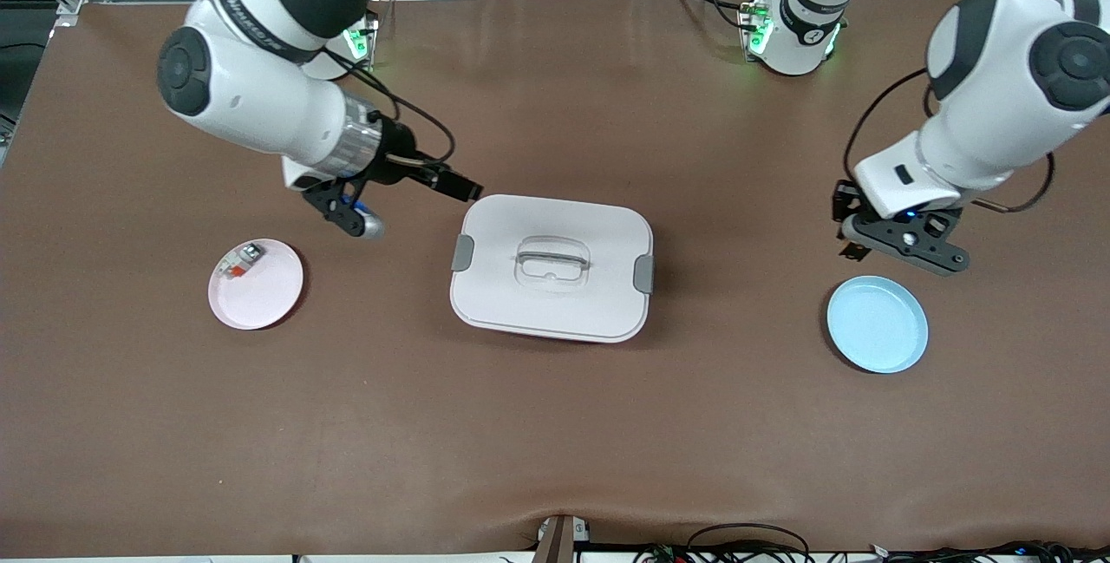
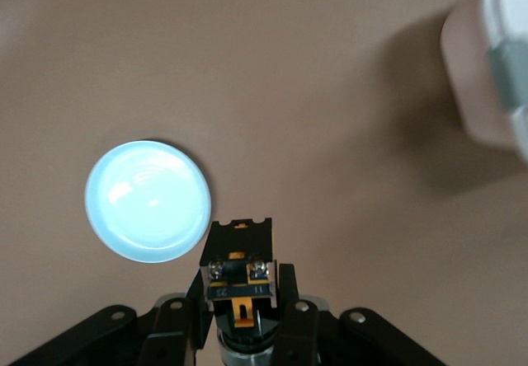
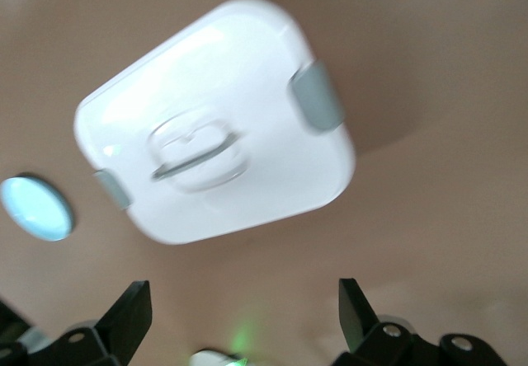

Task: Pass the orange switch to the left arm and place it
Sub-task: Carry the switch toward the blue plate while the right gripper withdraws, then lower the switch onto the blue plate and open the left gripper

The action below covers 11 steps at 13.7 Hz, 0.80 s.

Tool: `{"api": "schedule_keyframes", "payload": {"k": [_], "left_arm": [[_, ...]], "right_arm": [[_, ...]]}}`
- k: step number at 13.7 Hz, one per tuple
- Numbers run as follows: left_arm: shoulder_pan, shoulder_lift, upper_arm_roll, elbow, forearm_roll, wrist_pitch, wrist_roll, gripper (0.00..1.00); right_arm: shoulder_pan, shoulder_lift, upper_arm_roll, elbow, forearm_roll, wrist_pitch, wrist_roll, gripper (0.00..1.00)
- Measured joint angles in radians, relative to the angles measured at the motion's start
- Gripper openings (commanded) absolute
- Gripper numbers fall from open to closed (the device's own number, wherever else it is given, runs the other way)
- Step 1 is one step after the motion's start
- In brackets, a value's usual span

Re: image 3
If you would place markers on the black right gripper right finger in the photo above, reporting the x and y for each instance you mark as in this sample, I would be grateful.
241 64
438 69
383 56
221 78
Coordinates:
371 341

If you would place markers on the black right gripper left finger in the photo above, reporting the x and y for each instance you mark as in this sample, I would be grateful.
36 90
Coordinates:
115 333

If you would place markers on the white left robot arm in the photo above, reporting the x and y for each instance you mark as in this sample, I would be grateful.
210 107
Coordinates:
214 358

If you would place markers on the white lidded box grey latches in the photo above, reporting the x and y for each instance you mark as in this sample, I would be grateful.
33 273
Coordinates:
214 94

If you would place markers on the light blue round plate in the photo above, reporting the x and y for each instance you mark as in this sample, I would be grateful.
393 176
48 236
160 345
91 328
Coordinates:
35 207

